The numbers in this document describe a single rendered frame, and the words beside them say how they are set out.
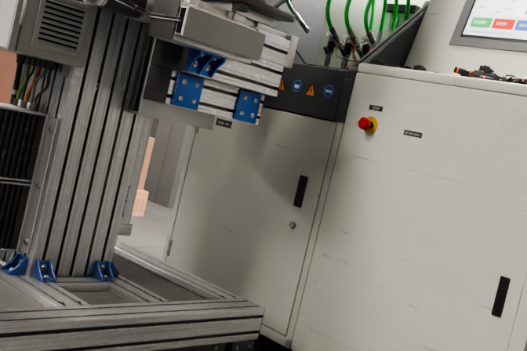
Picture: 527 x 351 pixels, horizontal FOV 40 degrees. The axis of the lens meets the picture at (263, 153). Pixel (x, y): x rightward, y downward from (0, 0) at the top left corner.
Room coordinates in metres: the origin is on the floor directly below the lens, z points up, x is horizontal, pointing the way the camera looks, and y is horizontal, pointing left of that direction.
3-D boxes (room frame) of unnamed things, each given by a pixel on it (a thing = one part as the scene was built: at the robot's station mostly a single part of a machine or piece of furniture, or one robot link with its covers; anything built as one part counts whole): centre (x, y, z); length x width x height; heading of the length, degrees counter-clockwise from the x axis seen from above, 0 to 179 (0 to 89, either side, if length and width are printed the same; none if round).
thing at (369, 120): (2.12, -0.27, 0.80); 0.05 x 0.04 x 0.05; 46
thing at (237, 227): (2.46, 0.03, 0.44); 0.65 x 0.02 x 0.68; 46
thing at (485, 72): (2.02, -0.57, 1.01); 0.23 x 0.11 x 0.06; 46
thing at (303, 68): (2.47, 0.02, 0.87); 0.62 x 0.04 x 0.16; 46
